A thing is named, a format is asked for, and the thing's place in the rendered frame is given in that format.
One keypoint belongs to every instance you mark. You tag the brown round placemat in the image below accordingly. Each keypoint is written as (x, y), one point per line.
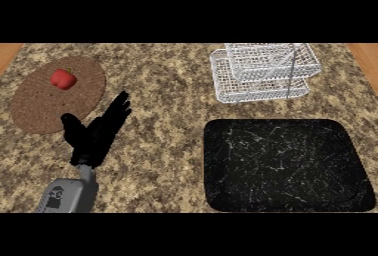
(53, 100)

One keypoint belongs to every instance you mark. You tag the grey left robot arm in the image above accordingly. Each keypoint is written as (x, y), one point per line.
(66, 196)

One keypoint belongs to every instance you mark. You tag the black marbled square tray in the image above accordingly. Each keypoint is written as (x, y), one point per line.
(285, 165)

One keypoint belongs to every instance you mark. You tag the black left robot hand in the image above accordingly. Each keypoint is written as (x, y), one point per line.
(97, 131)

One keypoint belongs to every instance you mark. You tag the red bell pepper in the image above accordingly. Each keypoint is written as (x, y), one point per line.
(62, 79)

